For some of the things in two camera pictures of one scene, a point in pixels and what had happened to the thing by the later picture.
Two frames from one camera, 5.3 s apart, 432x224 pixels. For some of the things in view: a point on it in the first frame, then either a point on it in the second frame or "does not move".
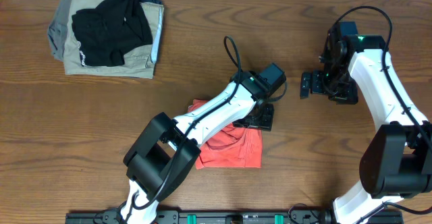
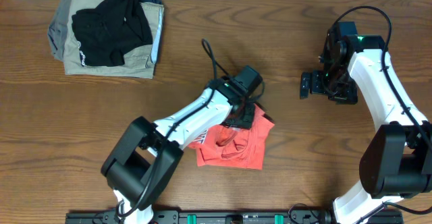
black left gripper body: [263, 122] → [245, 119]
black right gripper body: [337, 87] does not move
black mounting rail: [306, 216] does not move
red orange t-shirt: [234, 146] does not move
